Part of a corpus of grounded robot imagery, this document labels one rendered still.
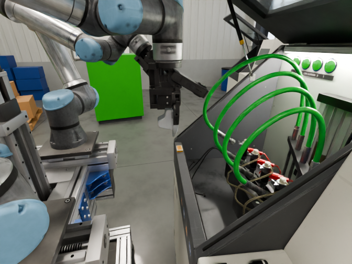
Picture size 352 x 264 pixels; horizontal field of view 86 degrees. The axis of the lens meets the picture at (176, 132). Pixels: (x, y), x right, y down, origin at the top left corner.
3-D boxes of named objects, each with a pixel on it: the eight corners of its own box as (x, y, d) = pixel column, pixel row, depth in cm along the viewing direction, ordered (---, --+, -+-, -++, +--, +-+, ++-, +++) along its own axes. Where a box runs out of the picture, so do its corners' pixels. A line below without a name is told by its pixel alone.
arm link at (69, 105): (41, 125, 80) (31, 94, 74) (65, 115, 91) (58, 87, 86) (65, 128, 77) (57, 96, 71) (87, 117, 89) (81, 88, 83)
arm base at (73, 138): (45, 151, 79) (37, 130, 75) (57, 136, 93) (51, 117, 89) (83, 147, 83) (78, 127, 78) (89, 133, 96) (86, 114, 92)
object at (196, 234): (174, 165, 113) (174, 141, 107) (181, 165, 114) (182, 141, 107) (191, 282, 57) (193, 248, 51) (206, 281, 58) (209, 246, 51)
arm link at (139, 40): (145, 36, 78) (139, 30, 70) (152, 45, 78) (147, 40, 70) (132, 50, 79) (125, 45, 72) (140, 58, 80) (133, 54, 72)
